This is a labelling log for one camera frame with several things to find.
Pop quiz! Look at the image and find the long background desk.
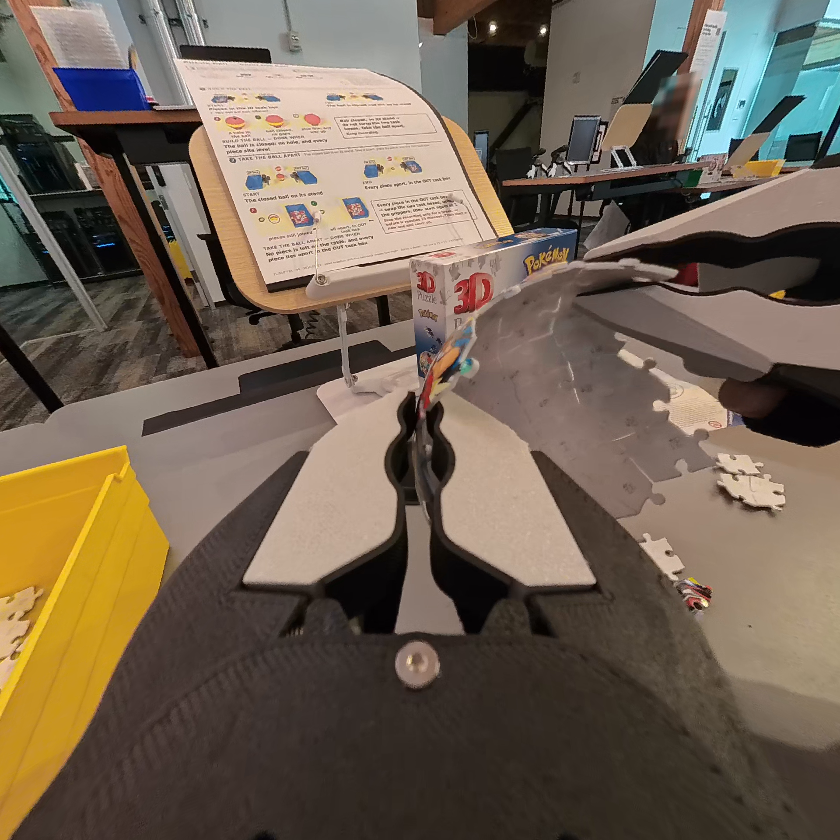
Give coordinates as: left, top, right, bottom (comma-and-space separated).
502, 161, 808, 227

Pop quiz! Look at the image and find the person's right hand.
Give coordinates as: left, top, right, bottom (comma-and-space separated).
718, 377, 788, 421

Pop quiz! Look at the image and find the blue storage bin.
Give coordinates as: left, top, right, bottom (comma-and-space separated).
52, 66, 152, 112

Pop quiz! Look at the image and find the yellow plastic bin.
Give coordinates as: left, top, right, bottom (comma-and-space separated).
0, 445, 170, 837

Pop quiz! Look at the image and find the black office chair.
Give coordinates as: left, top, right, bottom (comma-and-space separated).
217, 259, 319, 349

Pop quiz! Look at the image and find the blue puzzle box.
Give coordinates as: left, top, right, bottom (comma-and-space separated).
410, 226, 578, 382

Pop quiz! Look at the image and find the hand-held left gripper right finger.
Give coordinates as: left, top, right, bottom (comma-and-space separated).
420, 394, 597, 634

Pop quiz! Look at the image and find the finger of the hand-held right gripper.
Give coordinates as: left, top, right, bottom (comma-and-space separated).
574, 251, 840, 383
583, 167, 840, 271

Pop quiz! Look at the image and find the partly built puzzle ball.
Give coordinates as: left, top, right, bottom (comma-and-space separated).
410, 258, 716, 526

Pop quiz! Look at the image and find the pile of puzzle pieces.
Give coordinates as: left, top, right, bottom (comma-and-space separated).
0, 586, 43, 690

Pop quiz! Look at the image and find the printed instruction sheet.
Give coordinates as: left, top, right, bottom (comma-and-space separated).
174, 59, 500, 295

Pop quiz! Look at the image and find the white paper leaflet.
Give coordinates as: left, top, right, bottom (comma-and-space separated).
656, 377, 729, 437

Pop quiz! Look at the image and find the black desk cable slot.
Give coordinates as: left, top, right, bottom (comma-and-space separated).
142, 341, 421, 437

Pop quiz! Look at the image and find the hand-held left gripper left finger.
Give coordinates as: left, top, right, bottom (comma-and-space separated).
241, 388, 416, 634

